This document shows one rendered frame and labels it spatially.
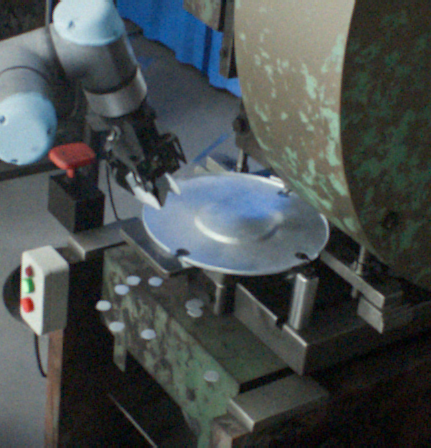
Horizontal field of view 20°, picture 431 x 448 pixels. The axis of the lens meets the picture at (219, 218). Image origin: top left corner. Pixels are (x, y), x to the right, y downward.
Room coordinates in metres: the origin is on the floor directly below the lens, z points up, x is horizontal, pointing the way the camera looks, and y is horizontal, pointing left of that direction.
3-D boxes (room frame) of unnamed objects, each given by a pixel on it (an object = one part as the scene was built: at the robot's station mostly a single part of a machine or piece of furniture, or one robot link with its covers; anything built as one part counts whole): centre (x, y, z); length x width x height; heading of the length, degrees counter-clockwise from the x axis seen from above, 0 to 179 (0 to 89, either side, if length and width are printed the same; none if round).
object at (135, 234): (1.60, 0.01, 0.72); 0.25 x 0.14 x 0.14; 128
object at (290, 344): (1.71, -0.13, 0.68); 0.45 x 0.30 x 0.06; 38
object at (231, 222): (1.63, -0.03, 0.78); 0.29 x 0.29 x 0.01
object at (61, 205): (1.81, 0.25, 0.62); 0.10 x 0.06 x 0.20; 38
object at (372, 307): (1.58, -0.23, 0.76); 0.17 x 0.06 x 0.10; 38
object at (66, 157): (1.83, 0.26, 0.72); 0.07 x 0.06 x 0.08; 128
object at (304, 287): (1.50, -0.14, 0.75); 0.03 x 0.03 x 0.10; 38
